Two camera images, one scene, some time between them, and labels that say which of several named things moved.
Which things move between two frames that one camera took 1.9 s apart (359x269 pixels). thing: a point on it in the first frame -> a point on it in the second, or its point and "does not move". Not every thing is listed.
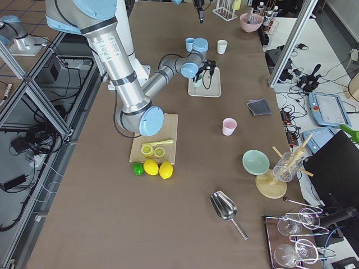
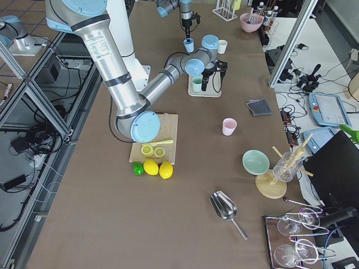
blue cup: (189, 41) does not move
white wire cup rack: (224, 10) does not move
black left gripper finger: (201, 15) -> (188, 35)
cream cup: (221, 45) does not move
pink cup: (229, 126) does not move
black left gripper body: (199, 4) -> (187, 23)
